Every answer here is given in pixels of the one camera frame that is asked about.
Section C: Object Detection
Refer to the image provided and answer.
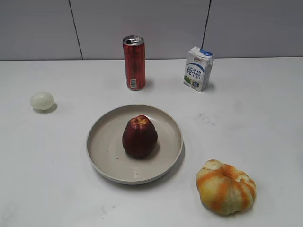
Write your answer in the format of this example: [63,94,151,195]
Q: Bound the dark red apple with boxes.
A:
[122,115,158,158]

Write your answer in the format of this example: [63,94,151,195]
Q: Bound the beige round plate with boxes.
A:
[87,105,185,185]

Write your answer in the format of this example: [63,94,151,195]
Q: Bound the white blue milk carton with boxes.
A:
[183,47,214,92]

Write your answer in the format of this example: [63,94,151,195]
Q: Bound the red soda can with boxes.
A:
[123,35,146,90]

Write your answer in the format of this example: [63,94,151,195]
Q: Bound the orange and cream pumpkin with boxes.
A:
[196,159,256,215]

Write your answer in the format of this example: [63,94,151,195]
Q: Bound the white egg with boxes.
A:
[30,92,54,111]

